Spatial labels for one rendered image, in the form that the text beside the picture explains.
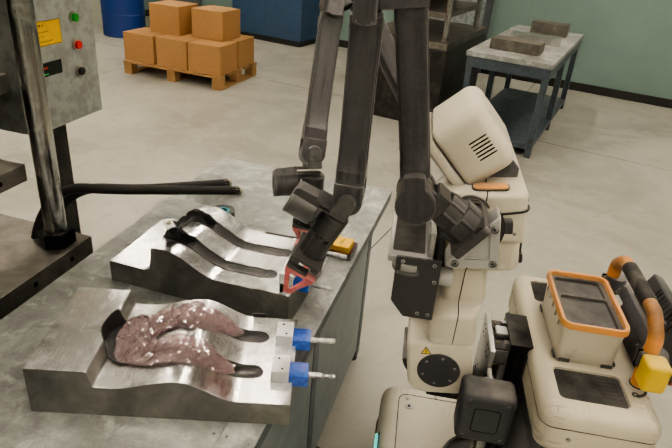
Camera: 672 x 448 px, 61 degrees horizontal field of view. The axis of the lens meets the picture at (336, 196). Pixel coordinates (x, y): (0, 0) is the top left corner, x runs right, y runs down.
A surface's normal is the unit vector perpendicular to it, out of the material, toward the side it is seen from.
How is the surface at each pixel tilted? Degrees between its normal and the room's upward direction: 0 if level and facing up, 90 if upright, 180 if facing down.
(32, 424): 0
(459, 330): 90
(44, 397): 90
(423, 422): 0
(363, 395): 0
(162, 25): 90
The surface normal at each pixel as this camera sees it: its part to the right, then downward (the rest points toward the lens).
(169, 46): -0.36, 0.39
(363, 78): -0.11, 0.43
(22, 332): 0.07, -0.90
